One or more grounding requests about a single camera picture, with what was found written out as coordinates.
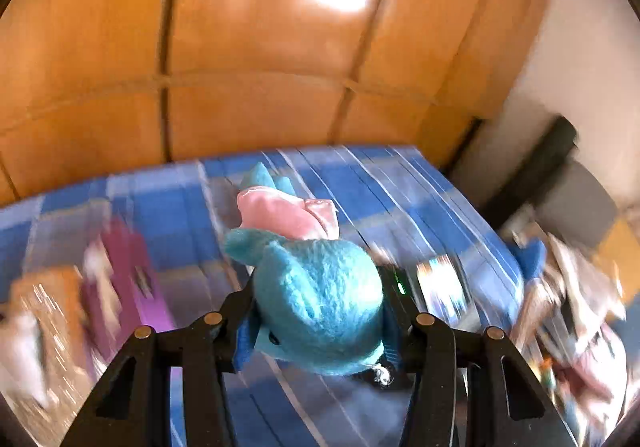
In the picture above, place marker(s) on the pink ruffled cloth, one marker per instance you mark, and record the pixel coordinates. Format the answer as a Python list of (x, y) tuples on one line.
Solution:
[(595, 367)]

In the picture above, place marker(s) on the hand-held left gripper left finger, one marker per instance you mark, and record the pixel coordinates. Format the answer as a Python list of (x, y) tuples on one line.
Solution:
[(245, 342)]

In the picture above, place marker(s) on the teal and pink plush toy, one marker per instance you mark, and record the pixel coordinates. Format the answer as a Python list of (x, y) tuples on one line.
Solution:
[(320, 292)]

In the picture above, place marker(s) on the wooden wardrobe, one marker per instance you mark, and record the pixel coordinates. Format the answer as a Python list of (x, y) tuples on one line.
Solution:
[(250, 27)]

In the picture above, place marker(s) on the ornate metal tissue box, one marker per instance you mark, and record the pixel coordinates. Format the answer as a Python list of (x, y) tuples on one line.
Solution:
[(50, 322)]

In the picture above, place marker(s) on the white tissue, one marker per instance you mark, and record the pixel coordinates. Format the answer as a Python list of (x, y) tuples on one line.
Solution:
[(17, 352)]

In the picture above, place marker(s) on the colourful packet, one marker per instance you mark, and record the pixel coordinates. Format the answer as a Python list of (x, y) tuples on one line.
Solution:
[(440, 287)]

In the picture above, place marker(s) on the blue plaid bedsheet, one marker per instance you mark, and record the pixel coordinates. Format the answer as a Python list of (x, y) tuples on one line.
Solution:
[(390, 192)]

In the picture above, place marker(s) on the grey chair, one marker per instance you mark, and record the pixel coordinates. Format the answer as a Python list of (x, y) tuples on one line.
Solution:
[(575, 192)]

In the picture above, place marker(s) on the purple carton box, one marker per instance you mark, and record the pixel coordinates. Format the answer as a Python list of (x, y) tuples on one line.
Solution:
[(135, 267)]

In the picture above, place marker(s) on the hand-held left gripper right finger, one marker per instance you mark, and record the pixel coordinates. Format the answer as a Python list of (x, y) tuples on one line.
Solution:
[(392, 352)]

